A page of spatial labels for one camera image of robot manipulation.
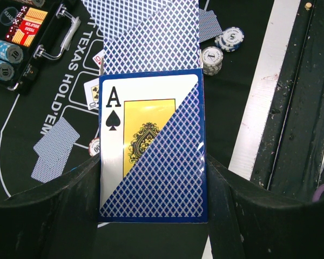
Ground clear dealer disc in case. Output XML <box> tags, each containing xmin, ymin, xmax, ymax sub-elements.
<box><xmin>0</xmin><ymin>6</ymin><xmax>19</xmax><ymax>26</ymax></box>

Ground blue white chip stack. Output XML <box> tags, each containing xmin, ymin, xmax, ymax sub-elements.
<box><xmin>214</xmin><ymin>26</ymin><xmax>245</xmax><ymax>52</ymax></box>

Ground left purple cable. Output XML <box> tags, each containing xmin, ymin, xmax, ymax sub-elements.
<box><xmin>312</xmin><ymin>181</ymin><xmax>324</xmax><ymax>203</ymax></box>

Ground red card deck in case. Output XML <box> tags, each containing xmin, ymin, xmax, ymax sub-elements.
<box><xmin>11</xmin><ymin>7</ymin><xmax>48</xmax><ymax>47</ymax></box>

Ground red dice in case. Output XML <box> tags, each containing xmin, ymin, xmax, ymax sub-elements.
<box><xmin>5</xmin><ymin>6</ymin><xmax>29</xmax><ymax>42</ymax></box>

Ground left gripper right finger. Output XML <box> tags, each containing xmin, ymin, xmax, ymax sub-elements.
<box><xmin>206</xmin><ymin>156</ymin><xmax>324</xmax><ymax>258</ymax></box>

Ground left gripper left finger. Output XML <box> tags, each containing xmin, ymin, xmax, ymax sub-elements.
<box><xmin>0</xmin><ymin>155</ymin><xmax>100</xmax><ymax>258</ymax></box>

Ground white table board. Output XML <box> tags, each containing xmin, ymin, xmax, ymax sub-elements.
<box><xmin>201</xmin><ymin>0</ymin><xmax>302</xmax><ymax>259</ymax></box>

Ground ten of clubs card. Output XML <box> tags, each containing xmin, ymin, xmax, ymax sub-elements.
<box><xmin>84</xmin><ymin>78</ymin><xmax>99</xmax><ymax>110</ymax></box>

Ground light blue chip row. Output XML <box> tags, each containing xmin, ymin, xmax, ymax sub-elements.
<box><xmin>0</xmin><ymin>40</ymin><xmax>24</xmax><ymax>64</ymax></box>

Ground red white chip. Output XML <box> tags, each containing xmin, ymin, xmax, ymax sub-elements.
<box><xmin>88</xmin><ymin>138</ymin><xmax>100</xmax><ymax>156</ymax></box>

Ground aluminium mounting rail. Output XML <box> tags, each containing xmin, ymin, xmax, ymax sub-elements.
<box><xmin>251</xmin><ymin>1</ymin><xmax>324</xmax><ymax>202</ymax></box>

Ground grey white chip stack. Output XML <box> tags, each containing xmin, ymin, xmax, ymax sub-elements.
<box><xmin>201</xmin><ymin>46</ymin><xmax>224</xmax><ymax>76</ymax></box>

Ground card lifted from deck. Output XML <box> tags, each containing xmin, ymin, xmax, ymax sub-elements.
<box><xmin>82</xmin><ymin>0</ymin><xmax>170</xmax><ymax>42</ymax></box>

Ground black aluminium chip case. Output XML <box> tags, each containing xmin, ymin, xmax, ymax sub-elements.
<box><xmin>0</xmin><ymin>1</ymin><xmax>80</xmax><ymax>92</ymax></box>

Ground black poker table mat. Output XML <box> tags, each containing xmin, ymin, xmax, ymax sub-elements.
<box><xmin>0</xmin><ymin>1</ymin><xmax>274</xmax><ymax>258</ymax></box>

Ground red purple chip row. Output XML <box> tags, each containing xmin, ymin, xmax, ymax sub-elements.
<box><xmin>15</xmin><ymin>0</ymin><xmax>45</xmax><ymax>8</ymax></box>

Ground ten of hearts card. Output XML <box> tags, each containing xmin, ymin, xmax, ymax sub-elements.
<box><xmin>92</xmin><ymin>50</ymin><xmax>104</xmax><ymax>67</ymax></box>

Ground blue backed card deck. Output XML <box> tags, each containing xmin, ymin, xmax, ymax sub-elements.
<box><xmin>103</xmin><ymin>1</ymin><xmax>200</xmax><ymax>75</ymax></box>

